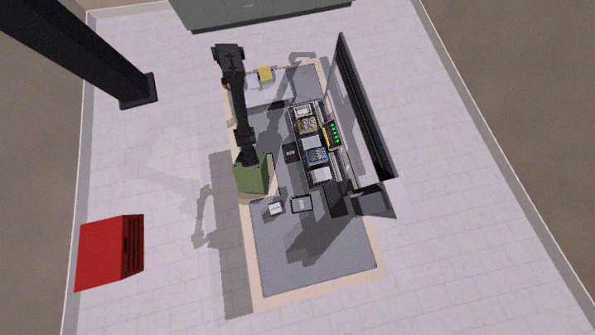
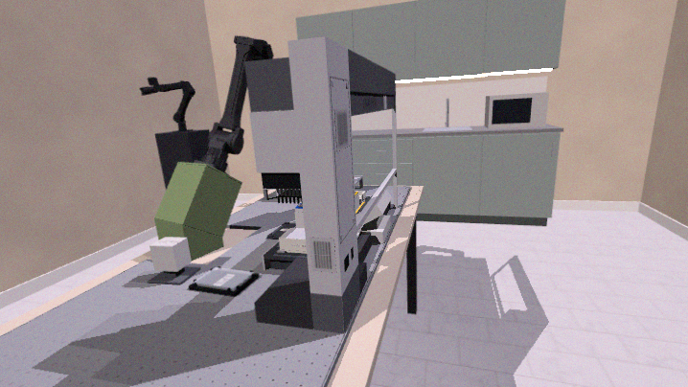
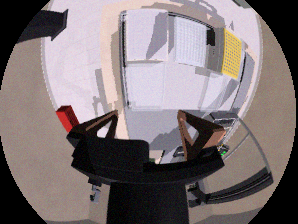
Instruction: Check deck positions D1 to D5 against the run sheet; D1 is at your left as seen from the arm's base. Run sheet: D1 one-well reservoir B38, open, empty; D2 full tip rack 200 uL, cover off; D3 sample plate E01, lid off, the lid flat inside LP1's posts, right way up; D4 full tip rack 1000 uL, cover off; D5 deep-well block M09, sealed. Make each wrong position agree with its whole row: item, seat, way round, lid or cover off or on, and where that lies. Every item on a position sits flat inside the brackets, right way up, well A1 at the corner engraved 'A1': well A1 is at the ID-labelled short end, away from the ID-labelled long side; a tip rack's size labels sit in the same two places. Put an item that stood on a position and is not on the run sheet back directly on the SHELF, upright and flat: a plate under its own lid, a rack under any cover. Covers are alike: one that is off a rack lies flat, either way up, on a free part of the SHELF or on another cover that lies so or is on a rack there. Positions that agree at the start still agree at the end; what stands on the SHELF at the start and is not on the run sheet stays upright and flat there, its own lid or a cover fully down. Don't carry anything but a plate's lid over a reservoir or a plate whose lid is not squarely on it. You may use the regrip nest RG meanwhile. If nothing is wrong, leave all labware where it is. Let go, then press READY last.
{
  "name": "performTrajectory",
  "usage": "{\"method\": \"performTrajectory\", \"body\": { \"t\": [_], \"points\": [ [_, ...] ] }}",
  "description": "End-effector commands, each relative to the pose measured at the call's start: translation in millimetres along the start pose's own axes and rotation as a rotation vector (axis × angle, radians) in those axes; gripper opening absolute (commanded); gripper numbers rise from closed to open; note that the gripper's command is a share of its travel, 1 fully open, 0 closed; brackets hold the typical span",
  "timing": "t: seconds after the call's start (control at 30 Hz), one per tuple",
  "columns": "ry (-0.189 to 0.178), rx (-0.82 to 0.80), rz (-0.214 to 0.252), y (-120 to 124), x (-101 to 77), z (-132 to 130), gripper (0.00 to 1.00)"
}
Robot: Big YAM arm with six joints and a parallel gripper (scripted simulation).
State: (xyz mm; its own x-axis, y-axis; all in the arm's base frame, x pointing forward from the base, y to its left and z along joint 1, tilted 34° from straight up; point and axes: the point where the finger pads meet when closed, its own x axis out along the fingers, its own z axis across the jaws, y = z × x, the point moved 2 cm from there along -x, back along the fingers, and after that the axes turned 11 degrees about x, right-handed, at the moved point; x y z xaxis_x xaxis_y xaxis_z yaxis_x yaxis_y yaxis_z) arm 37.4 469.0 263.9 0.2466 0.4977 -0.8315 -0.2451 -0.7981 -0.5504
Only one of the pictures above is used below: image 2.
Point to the white ready button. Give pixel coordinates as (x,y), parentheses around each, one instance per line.
(171,254)

